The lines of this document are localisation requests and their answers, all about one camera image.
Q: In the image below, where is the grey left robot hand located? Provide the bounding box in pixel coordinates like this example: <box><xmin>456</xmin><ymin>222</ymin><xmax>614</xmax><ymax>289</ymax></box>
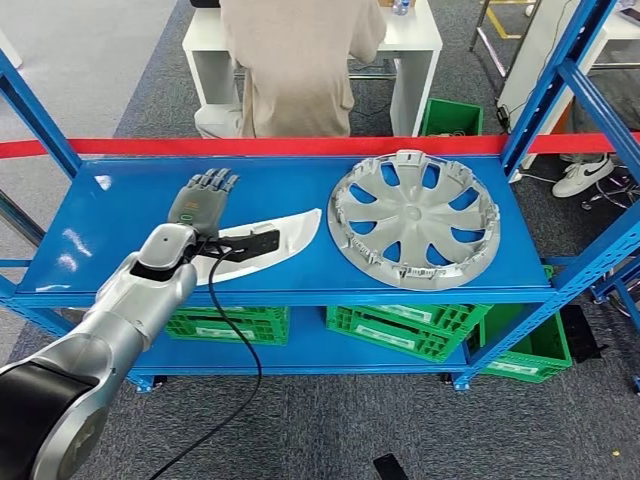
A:
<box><xmin>167</xmin><ymin>168</ymin><xmax>241</xmax><ymax>241</ymax></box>

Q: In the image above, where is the white mirror cover part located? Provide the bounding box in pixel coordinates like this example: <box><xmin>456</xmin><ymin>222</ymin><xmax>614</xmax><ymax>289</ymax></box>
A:
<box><xmin>192</xmin><ymin>207</ymin><xmax>323</xmax><ymax>287</ymax></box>

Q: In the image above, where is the blue metal shelf rack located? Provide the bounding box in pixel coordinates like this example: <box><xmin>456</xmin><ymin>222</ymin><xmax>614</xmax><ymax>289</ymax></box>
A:
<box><xmin>0</xmin><ymin>0</ymin><xmax>640</xmax><ymax>397</ymax></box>
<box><xmin>589</xmin><ymin>254</ymin><xmax>640</xmax><ymax>397</ymax></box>

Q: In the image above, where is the green plastic crate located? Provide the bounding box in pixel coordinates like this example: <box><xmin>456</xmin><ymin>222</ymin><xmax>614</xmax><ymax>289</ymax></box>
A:
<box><xmin>419</xmin><ymin>98</ymin><xmax>485</xmax><ymax>138</ymax></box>
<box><xmin>164</xmin><ymin>306</ymin><xmax>291</xmax><ymax>348</ymax></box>
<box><xmin>465</xmin><ymin>264</ymin><xmax>573</xmax><ymax>386</ymax></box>
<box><xmin>345</xmin><ymin>303</ymin><xmax>494</xmax><ymax>340</ymax></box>
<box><xmin>325</xmin><ymin>305</ymin><xmax>469</xmax><ymax>365</ymax></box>

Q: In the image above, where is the red barrier belt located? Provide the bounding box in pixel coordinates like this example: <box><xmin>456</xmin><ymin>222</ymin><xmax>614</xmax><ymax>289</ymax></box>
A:
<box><xmin>0</xmin><ymin>133</ymin><xmax>640</xmax><ymax>162</ymax></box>

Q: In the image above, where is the person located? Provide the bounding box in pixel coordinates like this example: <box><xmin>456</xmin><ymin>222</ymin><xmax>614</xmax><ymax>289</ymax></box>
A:
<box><xmin>551</xmin><ymin>99</ymin><xmax>640</xmax><ymax>200</ymax></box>
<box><xmin>195</xmin><ymin>0</ymin><xmax>388</xmax><ymax>140</ymax></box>

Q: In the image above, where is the silver wheel hubcap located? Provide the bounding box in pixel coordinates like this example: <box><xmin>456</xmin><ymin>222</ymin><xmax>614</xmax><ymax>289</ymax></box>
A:
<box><xmin>327</xmin><ymin>149</ymin><xmax>501</xmax><ymax>291</ymax></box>

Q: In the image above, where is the white table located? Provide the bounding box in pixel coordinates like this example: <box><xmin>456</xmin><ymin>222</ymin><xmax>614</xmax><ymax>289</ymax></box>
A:
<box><xmin>182</xmin><ymin>0</ymin><xmax>444</xmax><ymax>139</ymax></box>

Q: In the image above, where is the black robot foot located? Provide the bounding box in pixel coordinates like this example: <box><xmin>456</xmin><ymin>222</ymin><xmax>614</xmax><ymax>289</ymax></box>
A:
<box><xmin>373</xmin><ymin>453</ymin><xmax>410</xmax><ymax>480</ymax></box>

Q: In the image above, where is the yellow floor tape strip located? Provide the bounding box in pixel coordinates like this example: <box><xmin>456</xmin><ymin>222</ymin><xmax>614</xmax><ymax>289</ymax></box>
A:
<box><xmin>482</xmin><ymin>3</ymin><xmax>522</xmax><ymax>42</ymax></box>

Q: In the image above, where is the white board panel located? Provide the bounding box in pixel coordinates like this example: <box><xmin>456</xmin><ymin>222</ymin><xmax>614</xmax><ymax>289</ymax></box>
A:
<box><xmin>497</xmin><ymin>0</ymin><xmax>589</xmax><ymax>172</ymax></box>

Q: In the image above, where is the orange object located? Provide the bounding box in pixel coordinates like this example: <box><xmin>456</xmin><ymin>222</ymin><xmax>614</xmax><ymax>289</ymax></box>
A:
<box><xmin>549</xmin><ymin>99</ymin><xmax>574</xmax><ymax>137</ymax></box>

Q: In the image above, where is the black flat floor box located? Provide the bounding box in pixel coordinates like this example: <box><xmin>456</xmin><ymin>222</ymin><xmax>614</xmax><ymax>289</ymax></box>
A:
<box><xmin>559</xmin><ymin>304</ymin><xmax>608</xmax><ymax>366</ymax></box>

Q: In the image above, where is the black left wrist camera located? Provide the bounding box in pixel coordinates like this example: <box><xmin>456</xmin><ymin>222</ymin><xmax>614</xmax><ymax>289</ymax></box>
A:
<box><xmin>199</xmin><ymin>223</ymin><xmax>281</xmax><ymax>264</ymax></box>

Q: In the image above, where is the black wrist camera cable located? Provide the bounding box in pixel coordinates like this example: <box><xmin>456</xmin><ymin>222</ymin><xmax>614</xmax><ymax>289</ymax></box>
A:
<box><xmin>147</xmin><ymin>248</ymin><xmax>263</xmax><ymax>480</ymax></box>

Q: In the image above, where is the metal tube frame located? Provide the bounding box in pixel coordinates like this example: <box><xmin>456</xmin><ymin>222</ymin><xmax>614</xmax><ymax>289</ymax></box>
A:
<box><xmin>469</xmin><ymin>0</ymin><xmax>516</xmax><ymax>79</ymax></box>

